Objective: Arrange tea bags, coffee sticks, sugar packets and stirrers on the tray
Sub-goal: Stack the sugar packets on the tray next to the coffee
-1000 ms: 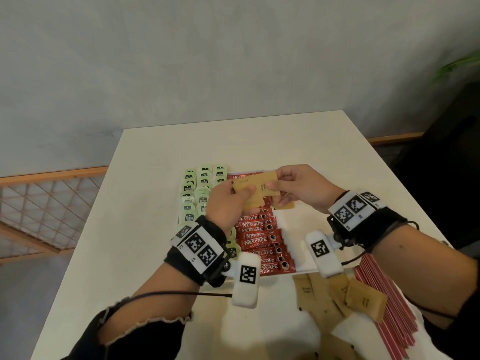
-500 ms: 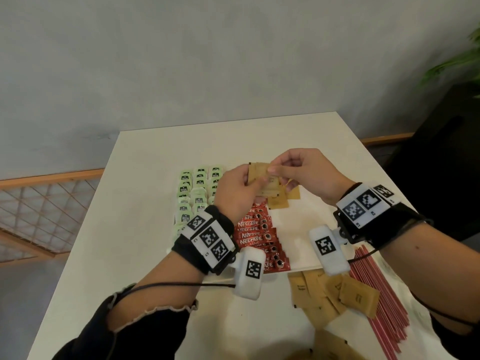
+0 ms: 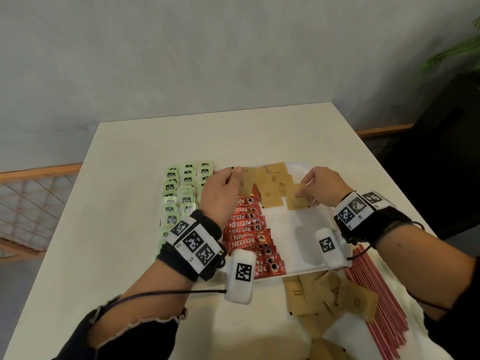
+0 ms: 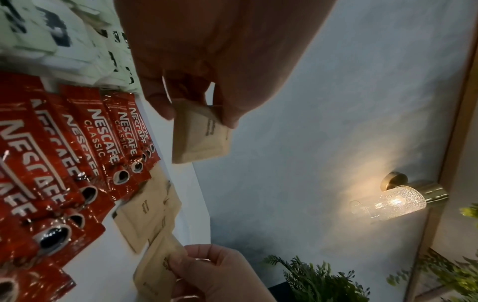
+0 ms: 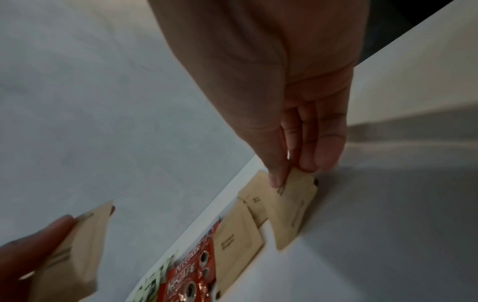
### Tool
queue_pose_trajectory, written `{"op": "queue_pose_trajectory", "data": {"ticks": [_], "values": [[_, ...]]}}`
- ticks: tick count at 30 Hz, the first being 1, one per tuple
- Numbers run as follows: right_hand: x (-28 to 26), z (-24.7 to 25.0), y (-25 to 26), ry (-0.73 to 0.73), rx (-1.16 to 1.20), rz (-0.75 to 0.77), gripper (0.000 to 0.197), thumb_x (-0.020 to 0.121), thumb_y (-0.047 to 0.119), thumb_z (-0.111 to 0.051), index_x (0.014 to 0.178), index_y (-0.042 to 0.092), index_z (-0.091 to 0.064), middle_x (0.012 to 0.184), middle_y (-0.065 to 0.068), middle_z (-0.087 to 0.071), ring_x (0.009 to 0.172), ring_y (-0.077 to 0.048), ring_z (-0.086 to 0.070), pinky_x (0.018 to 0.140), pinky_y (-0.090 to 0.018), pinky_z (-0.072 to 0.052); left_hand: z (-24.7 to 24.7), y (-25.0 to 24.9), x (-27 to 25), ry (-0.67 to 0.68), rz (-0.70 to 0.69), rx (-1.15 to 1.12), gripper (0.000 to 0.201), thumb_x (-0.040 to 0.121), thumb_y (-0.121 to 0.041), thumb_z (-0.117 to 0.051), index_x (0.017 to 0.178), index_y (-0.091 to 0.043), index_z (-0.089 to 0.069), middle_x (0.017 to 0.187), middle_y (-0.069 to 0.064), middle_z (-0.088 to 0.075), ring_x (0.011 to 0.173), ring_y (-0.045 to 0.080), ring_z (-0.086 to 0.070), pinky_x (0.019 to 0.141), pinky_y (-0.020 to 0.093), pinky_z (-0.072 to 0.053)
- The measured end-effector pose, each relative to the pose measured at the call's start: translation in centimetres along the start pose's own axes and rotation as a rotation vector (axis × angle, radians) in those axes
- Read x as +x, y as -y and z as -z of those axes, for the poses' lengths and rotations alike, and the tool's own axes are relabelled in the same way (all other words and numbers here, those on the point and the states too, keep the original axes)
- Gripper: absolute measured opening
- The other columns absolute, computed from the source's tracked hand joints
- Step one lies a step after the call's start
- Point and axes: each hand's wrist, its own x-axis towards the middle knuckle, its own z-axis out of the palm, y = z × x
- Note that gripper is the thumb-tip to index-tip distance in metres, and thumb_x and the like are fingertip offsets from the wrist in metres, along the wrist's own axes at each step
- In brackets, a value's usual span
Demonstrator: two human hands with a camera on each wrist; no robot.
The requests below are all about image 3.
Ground rows of laid tea bags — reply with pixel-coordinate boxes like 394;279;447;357
156;160;215;259

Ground wooden lattice screen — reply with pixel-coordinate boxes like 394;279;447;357
0;163;83;264

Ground black furniture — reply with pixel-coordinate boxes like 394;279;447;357
376;72;480;241

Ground black left wristband marker tags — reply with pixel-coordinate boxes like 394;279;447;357
156;209;228;283

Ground red stirrer sticks bundle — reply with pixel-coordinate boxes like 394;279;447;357
344;243;410;360

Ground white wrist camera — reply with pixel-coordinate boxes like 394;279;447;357
314;227;352;271
223;249;258;306

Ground wooden wall rail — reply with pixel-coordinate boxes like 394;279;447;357
355;124;413;139

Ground red Nescafe coffee sticks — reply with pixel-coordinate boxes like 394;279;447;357
222;185;287;279

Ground person's right forearm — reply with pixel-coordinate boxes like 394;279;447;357
374;224;477;321

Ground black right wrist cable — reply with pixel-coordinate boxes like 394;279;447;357
346;220;453;312

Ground white tray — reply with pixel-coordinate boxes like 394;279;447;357
161;160;355;276

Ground person's black top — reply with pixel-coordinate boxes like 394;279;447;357
52;256;480;360

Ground person's right hand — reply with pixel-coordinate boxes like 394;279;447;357
299;166;354;207

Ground person's left forearm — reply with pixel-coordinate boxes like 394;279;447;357
88;269;194;349

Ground person's left hand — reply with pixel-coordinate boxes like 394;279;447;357
198;166;245;229

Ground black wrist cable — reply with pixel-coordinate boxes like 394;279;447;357
346;220;453;312
89;289;228;323

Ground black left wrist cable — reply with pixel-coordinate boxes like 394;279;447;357
89;289;228;323

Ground green hanging plant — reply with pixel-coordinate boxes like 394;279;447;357
419;16;480;78

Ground pile of brown sugar packets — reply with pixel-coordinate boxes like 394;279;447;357
281;269;380;360

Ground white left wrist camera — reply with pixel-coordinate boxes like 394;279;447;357
223;249;258;306

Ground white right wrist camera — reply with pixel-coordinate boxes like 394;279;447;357
314;227;352;271

